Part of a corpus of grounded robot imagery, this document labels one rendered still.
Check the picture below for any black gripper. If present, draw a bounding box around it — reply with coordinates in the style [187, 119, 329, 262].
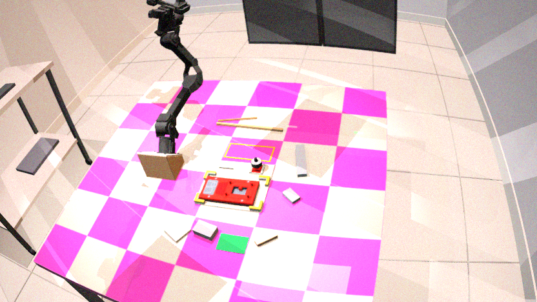
[147, 0, 190, 23]

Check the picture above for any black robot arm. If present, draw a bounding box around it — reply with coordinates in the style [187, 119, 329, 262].
[148, 9, 203, 154]

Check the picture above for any black wheel with grey rim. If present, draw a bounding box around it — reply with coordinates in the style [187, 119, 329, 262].
[250, 157, 262, 168]

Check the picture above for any red flat rectangular tray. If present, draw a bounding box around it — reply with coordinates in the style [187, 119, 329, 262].
[199, 176, 260, 207]

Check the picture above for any green flat rectangular mat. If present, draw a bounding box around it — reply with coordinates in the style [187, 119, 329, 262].
[215, 233, 249, 254]

